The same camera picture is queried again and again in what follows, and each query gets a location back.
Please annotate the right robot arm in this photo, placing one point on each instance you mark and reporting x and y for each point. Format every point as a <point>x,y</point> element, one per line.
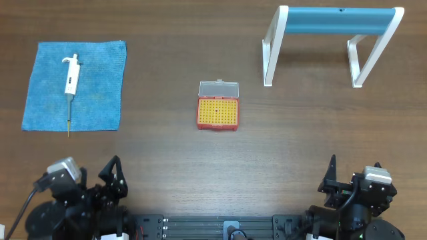
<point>377,230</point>

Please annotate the red and yellow tip box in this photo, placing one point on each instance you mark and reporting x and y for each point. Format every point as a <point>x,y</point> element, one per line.
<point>217,111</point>

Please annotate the blue cloth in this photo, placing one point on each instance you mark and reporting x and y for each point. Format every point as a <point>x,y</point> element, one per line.
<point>100,93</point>

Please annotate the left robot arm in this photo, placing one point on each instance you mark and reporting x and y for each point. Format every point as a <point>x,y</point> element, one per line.
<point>66,223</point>

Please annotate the mounting rail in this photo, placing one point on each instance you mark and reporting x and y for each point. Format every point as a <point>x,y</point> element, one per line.
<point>200,227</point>

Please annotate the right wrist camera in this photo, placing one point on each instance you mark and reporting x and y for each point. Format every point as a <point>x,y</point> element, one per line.
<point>377,175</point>

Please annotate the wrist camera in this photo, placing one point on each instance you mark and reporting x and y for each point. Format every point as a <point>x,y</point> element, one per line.
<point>377,175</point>
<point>65,168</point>

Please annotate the white pipette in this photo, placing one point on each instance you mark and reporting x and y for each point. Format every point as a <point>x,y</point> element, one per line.
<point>72,78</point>

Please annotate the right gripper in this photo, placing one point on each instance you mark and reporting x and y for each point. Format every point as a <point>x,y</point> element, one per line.
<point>375,196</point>

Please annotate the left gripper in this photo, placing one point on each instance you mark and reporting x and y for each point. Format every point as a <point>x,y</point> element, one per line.
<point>90,198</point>

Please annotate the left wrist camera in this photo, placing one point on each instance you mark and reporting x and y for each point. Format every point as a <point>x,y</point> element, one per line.
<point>65,168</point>

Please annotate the white and blue stand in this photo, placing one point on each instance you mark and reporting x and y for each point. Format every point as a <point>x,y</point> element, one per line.
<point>333,20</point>

